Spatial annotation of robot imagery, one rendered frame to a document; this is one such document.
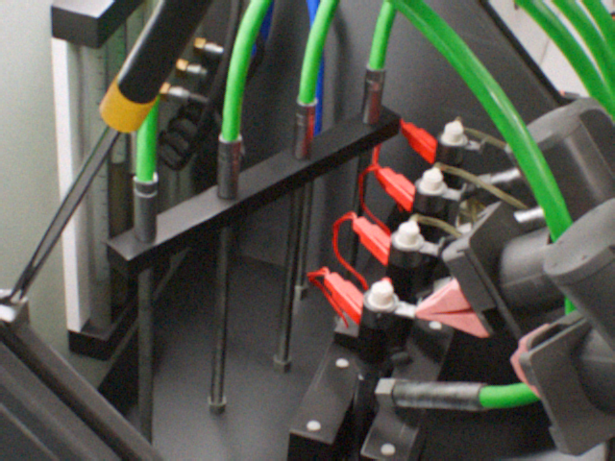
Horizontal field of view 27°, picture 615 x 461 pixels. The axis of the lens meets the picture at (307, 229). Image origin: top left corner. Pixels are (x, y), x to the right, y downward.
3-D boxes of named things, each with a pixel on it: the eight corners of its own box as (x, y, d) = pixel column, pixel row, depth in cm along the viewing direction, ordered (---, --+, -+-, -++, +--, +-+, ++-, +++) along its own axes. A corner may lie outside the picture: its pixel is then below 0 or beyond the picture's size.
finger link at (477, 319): (408, 237, 99) (502, 203, 92) (455, 312, 100) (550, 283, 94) (366, 280, 94) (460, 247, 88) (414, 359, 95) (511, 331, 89)
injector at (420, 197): (431, 376, 122) (466, 206, 109) (382, 361, 123) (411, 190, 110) (439, 356, 124) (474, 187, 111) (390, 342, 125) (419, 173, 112)
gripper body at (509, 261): (485, 205, 93) (567, 174, 88) (553, 318, 95) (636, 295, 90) (446, 247, 89) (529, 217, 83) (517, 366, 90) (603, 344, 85)
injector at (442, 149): (451, 323, 128) (486, 156, 115) (405, 309, 129) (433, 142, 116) (457, 305, 130) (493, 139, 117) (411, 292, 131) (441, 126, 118)
